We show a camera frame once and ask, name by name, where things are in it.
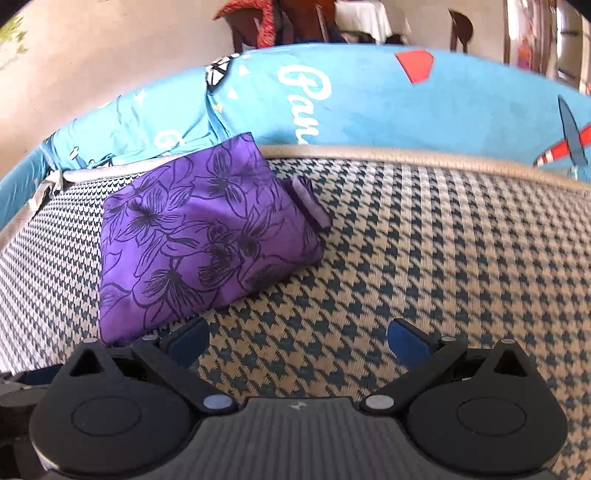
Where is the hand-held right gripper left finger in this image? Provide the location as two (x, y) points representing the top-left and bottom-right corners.
(55, 316), (241, 414)

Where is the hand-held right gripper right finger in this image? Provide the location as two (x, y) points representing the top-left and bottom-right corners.
(362, 318), (539, 414)

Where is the purple floral shirt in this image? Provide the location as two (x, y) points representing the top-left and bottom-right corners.
(98, 131), (333, 348)

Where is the blue printed sofa cover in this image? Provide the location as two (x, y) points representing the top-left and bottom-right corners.
(0, 42), (591, 222)

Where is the small dark chair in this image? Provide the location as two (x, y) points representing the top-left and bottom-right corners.
(448, 9), (475, 54)

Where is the red patterned cloth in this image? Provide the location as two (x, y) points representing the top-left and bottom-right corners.
(213, 0), (282, 49)

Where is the table with white tablecloth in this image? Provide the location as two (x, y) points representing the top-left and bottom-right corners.
(335, 0), (411, 44)

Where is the dark wooden chair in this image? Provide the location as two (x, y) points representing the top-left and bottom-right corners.
(228, 0), (338, 54)

